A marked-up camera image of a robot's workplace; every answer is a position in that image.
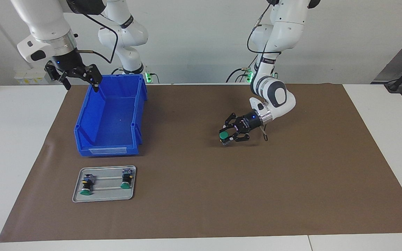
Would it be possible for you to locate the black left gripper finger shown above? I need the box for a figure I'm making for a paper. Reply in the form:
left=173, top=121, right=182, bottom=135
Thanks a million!
left=220, top=131, right=251, bottom=146
left=224, top=112, right=246, bottom=131

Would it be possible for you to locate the white wall power strip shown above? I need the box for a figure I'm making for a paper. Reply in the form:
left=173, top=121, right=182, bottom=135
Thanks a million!
left=14, top=67, right=53, bottom=85

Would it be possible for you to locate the brown table mat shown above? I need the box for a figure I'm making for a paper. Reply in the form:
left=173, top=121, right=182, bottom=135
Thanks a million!
left=0, top=84, right=402, bottom=243

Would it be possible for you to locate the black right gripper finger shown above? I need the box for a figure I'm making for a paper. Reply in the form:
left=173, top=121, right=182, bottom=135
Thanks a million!
left=74, top=64, right=103, bottom=93
left=44, top=62, right=72, bottom=91

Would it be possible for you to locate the green push button switch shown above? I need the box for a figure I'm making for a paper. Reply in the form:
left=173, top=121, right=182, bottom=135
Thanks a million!
left=120, top=168, right=134, bottom=189
left=218, top=130, right=233, bottom=145
left=80, top=174, right=97, bottom=196

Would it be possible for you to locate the blue plastic storage bin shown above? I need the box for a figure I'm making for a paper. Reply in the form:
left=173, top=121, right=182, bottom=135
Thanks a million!
left=74, top=74, right=148, bottom=157

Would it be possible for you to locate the silver metal tray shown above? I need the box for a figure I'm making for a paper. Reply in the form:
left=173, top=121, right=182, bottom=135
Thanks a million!
left=72, top=165, right=136, bottom=203

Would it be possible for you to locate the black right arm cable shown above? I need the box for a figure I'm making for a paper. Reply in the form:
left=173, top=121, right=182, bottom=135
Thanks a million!
left=67, top=0, right=118, bottom=64

